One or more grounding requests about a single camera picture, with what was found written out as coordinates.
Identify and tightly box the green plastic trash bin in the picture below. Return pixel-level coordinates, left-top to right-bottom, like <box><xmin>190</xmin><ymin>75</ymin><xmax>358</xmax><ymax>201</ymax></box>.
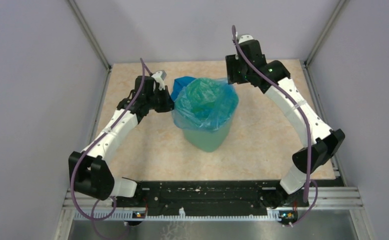
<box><xmin>182</xmin><ymin>122</ymin><xmax>232</xmax><ymax>153</ymax></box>

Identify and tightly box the right aluminium frame post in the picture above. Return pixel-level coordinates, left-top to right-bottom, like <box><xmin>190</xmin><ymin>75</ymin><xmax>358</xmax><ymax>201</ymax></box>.
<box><xmin>303</xmin><ymin>0</ymin><xmax>350</xmax><ymax>69</ymax></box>

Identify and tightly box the dark blue crumpled bag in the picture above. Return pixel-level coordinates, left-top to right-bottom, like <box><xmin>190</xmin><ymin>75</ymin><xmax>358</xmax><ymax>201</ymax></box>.
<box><xmin>170</xmin><ymin>76</ymin><xmax>196</xmax><ymax>102</ymax></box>

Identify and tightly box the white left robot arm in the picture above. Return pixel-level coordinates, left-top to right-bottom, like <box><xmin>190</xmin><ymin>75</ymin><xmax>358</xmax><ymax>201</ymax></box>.
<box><xmin>68</xmin><ymin>70</ymin><xmax>174</xmax><ymax>207</ymax></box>

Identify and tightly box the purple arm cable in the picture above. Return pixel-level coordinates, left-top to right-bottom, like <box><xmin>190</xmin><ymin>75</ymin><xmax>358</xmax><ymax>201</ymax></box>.
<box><xmin>71</xmin><ymin>57</ymin><xmax>153</xmax><ymax>240</ymax></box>
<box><xmin>231</xmin><ymin>25</ymin><xmax>319</xmax><ymax>227</ymax></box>

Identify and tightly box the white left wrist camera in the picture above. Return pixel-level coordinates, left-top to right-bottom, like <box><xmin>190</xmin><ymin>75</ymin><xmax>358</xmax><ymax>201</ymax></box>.
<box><xmin>151</xmin><ymin>70</ymin><xmax>167</xmax><ymax>91</ymax></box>

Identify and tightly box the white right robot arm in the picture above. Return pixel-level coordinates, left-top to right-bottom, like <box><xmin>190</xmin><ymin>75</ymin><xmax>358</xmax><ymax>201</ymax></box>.
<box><xmin>225</xmin><ymin>35</ymin><xmax>346</xmax><ymax>206</ymax></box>

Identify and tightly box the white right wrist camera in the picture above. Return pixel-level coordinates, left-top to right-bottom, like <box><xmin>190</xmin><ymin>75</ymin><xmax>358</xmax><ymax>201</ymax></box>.
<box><xmin>237</xmin><ymin>34</ymin><xmax>254</xmax><ymax>45</ymax></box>

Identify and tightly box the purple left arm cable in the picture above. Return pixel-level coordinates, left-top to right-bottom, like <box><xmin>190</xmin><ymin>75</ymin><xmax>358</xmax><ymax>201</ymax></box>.
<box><xmin>71</xmin><ymin>57</ymin><xmax>153</xmax><ymax>240</ymax></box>

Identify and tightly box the left aluminium frame post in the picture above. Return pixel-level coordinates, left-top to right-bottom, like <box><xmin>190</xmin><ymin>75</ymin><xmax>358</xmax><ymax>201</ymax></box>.
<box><xmin>66</xmin><ymin>0</ymin><xmax>112</xmax><ymax>73</ymax></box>

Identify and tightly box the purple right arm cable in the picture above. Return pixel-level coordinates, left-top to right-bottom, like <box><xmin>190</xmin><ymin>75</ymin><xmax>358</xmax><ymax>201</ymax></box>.
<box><xmin>231</xmin><ymin>25</ymin><xmax>319</xmax><ymax>227</ymax></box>

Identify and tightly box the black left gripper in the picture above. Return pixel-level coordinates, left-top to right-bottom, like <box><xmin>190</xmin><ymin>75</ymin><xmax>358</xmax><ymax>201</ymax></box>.
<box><xmin>146</xmin><ymin>85</ymin><xmax>177</xmax><ymax>113</ymax></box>

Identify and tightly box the aluminium frame post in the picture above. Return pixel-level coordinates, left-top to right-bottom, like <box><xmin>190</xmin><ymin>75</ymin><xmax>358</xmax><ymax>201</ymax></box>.
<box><xmin>303</xmin><ymin>0</ymin><xmax>350</xmax><ymax>69</ymax></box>
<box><xmin>66</xmin><ymin>0</ymin><xmax>112</xmax><ymax>73</ymax></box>

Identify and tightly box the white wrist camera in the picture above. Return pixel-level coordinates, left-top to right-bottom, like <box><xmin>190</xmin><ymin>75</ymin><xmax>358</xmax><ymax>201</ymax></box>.
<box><xmin>151</xmin><ymin>70</ymin><xmax>167</xmax><ymax>91</ymax></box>
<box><xmin>237</xmin><ymin>34</ymin><xmax>254</xmax><ymax>45</ymax></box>

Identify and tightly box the light blue translucent plastic bag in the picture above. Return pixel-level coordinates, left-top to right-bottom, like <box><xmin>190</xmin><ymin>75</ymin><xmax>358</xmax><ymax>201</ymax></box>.
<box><xmin>171</xmin><ymin>77</ymin><xmax>239</xmax><ymax>133</ymax></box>

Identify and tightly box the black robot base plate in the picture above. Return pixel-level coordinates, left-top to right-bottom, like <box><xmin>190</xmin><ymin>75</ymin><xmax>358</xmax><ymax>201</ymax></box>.
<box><xmin>117</xmin><ymin>180</ymin><xmax>309</xmax><ymax>217</ymax></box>

